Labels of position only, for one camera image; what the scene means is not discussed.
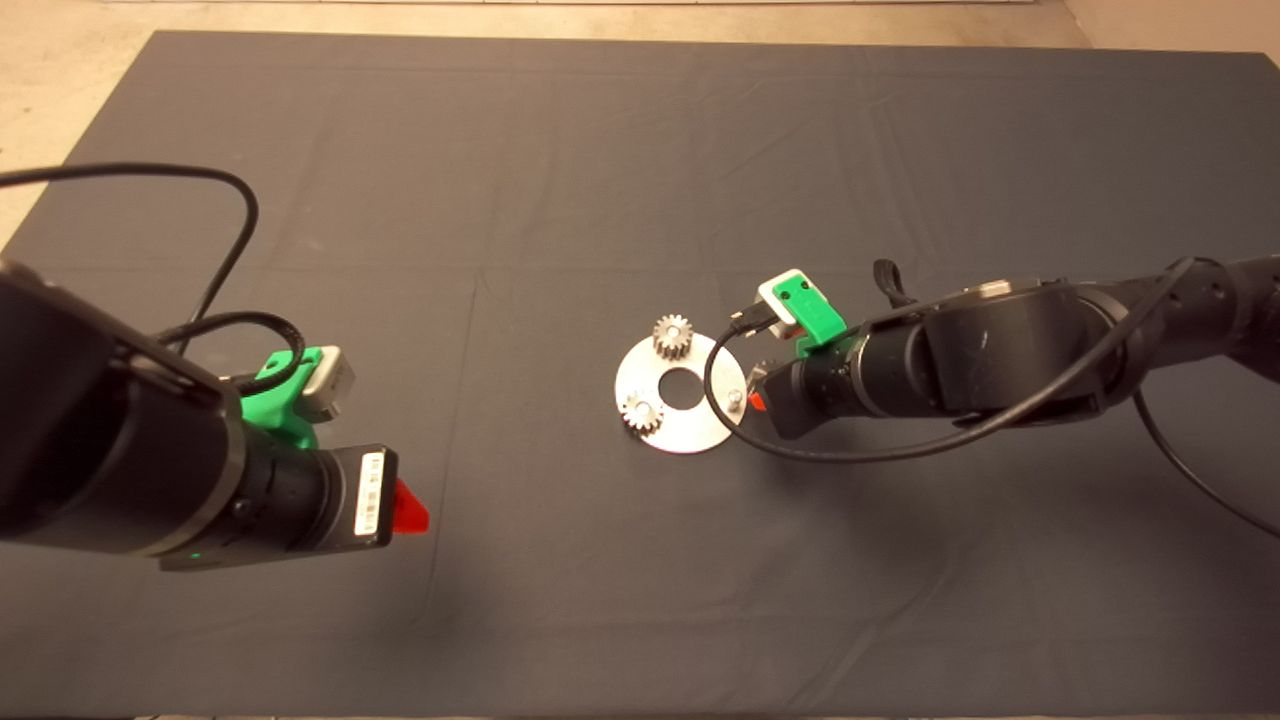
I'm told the round metal plate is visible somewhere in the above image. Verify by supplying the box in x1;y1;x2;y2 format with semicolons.
614;333;749;455

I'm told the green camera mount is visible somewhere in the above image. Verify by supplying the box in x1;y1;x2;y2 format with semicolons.
778;278;849;359
240;346;326;451

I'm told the green left camera mount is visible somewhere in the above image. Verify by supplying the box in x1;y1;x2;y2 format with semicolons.
240;346;326;451

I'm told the green right camera mount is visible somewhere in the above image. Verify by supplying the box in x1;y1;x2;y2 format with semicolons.
778;278;849;359

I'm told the black left camera cable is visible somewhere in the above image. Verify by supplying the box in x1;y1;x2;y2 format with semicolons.
0;164;306;396

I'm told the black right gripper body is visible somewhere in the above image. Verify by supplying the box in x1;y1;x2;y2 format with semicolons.
765;345;863;441

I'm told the white right camera box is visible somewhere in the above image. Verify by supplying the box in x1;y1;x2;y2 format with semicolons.
757;268;806;336

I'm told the grey left camera box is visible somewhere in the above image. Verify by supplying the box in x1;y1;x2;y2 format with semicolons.
300;346;356;419

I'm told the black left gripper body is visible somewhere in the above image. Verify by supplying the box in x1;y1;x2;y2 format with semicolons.
322;443;400;553

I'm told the dark grey table cloth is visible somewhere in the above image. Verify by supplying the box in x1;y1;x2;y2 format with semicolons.
0;30;1280;717

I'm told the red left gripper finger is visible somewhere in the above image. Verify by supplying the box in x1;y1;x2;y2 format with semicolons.
390;477;431;538

